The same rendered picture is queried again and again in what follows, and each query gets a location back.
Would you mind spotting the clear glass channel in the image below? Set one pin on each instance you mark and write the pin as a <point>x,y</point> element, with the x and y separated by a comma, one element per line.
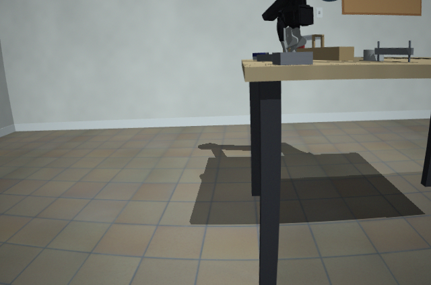
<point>309,42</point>

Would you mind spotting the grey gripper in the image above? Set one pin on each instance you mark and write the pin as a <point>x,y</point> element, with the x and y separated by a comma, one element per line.
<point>299,15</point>

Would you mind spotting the grey flat bar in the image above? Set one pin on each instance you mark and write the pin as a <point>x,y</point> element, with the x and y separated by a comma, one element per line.
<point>393,51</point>

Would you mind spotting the grey cylinder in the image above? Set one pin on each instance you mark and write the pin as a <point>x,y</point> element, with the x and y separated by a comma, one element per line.
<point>370,56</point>

